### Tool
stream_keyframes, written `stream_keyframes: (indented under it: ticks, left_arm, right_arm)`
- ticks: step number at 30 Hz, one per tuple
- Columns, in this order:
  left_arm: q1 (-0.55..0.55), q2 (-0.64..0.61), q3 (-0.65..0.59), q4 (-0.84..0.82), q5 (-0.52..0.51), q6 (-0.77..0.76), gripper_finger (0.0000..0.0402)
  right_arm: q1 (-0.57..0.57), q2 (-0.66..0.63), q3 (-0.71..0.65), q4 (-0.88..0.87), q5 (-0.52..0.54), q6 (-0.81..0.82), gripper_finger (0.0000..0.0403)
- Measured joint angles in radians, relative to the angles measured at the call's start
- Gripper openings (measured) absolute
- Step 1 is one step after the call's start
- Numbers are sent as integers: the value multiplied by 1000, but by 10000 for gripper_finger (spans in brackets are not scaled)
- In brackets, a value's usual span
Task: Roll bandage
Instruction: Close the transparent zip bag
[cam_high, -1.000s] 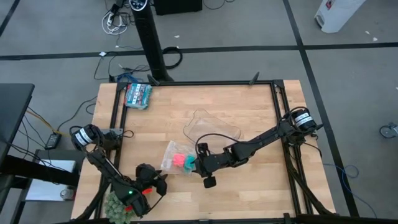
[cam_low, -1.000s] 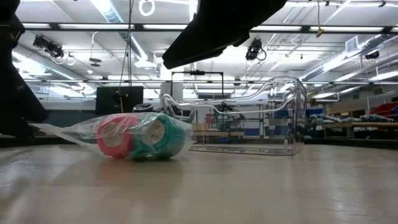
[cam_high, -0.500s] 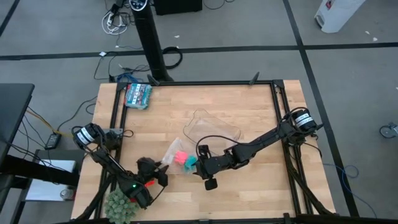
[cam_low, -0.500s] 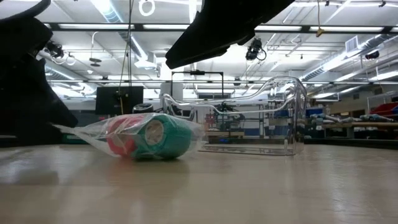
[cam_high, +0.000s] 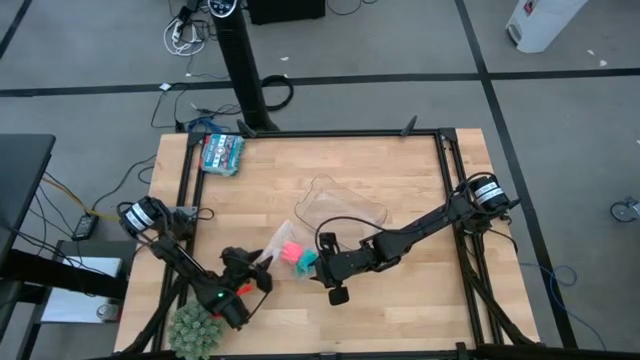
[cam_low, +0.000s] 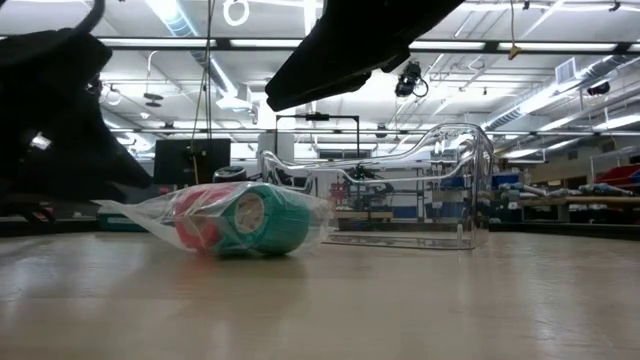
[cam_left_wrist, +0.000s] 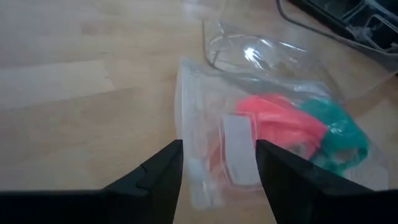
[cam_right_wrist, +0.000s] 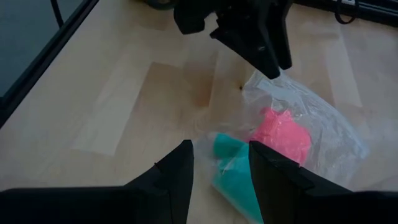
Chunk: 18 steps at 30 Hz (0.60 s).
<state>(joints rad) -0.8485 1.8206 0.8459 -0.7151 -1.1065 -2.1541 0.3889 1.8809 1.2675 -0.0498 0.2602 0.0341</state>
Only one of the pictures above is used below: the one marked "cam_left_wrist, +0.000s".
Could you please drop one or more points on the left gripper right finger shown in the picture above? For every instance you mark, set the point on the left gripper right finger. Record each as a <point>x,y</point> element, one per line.
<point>311,196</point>

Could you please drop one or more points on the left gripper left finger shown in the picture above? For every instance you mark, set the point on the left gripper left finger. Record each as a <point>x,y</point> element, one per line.
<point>140,199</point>

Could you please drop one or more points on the green elastic bandage roll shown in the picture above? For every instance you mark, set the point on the green elastic bandage roll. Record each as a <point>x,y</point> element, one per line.
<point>342,133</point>

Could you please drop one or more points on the pink elastic bandage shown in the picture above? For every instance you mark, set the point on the pink elastic bandage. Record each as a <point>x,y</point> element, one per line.
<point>280,121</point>

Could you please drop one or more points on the clear plastic zip bag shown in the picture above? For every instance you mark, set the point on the clear plastic zip bag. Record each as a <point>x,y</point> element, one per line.
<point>202,109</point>

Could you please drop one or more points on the clear plastic bin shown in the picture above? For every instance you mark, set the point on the clear plastic bin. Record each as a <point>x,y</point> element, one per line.
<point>264,49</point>

